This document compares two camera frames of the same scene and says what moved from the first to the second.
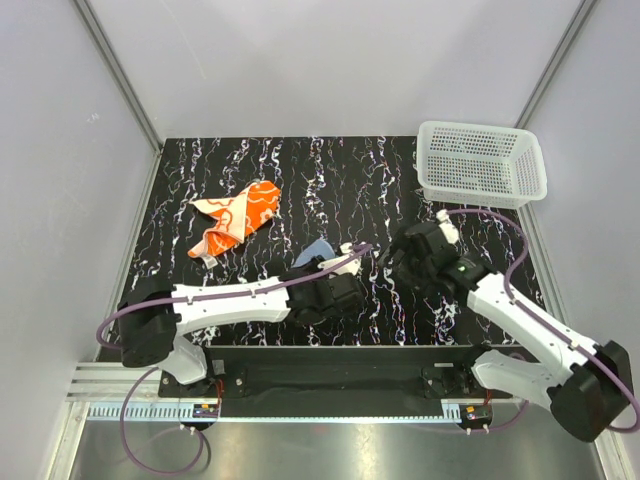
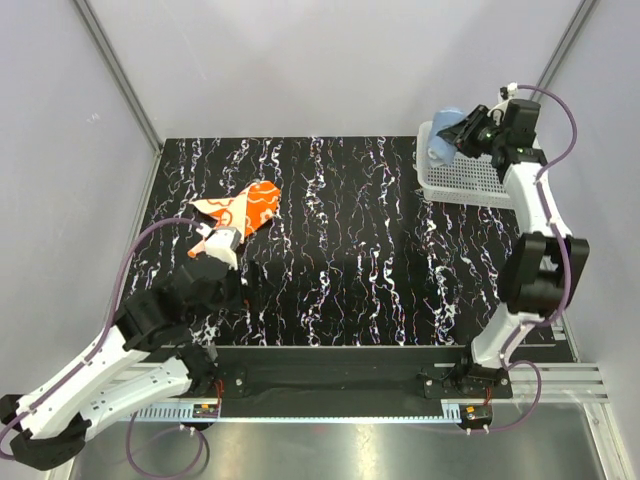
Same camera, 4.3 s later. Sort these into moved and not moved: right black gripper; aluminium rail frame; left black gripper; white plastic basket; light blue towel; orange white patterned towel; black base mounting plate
Moved: left black gripper; light blue towel; right black gripper
Not moved: orange white patterned towel; aluminium rail frame; black base mounting plate; white plastic basket
